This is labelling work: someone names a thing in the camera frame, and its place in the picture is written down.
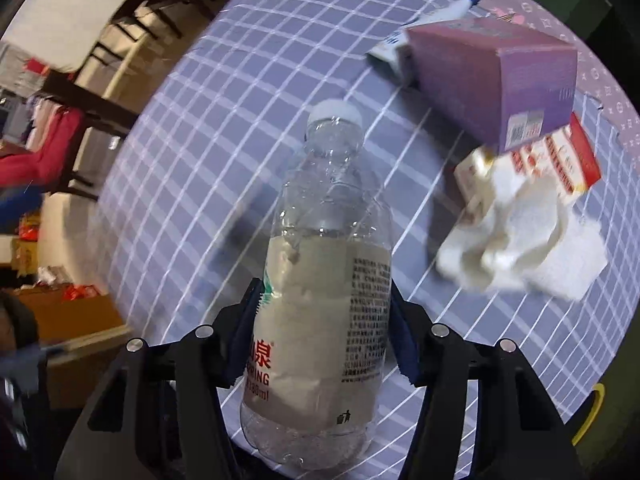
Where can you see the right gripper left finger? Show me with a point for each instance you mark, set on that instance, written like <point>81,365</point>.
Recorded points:
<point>156,412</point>

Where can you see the clear plastic water bottle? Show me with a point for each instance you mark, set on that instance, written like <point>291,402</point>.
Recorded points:
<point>320,331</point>

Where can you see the white paper towel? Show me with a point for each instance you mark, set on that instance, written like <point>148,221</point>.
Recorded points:
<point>518,235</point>

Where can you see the red white carton box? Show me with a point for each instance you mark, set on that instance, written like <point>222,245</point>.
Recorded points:
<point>564,156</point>

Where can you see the purple holographic box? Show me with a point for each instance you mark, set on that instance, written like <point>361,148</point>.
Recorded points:
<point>505,84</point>

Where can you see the white blue sachet wrapper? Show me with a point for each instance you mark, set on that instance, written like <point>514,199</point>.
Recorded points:
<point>397,50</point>

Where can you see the yellow rimmed trash bin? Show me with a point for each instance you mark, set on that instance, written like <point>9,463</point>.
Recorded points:
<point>581,421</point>

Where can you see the cardboard box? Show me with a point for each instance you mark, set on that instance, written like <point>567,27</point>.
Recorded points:
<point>89,330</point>

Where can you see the blue checkered tablecloth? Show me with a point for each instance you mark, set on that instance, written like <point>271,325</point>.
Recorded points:
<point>183,219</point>

